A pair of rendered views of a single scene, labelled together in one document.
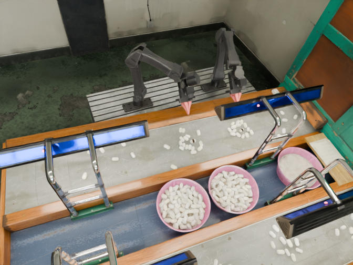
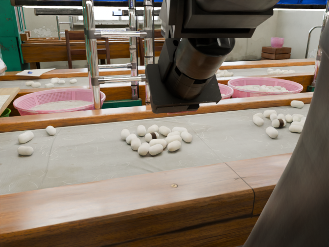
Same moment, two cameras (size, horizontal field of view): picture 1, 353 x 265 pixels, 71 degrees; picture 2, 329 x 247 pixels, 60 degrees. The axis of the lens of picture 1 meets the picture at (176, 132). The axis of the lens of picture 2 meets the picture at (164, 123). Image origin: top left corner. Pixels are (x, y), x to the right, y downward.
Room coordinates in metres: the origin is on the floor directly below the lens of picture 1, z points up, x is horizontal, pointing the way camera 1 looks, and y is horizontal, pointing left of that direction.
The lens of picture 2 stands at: (1.57, -0.25, 1.00)
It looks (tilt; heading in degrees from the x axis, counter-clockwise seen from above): 20 degrees down; 192
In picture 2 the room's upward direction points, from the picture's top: straight up
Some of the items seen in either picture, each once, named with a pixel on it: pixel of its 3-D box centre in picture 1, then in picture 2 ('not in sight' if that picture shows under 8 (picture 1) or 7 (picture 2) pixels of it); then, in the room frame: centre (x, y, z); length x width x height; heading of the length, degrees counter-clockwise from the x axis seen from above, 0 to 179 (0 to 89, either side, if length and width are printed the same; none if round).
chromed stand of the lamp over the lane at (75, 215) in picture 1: (82, 178); not in sight; (0.43, 0.37, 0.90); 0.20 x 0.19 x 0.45; 118
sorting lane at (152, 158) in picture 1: (180, 145); (301, 127); (0.81, -0.04, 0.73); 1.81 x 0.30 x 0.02; 118
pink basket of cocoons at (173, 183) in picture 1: (182, 206); (262, 96); (0.46, -0.10, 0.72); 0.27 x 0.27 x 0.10
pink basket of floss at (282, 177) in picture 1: (297, 170); (63, 112); (0.80, -0.73, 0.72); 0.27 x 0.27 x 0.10
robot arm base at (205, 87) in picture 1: (215, 82); not in sight; (1.44, -0.21, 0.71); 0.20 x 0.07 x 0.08; 123
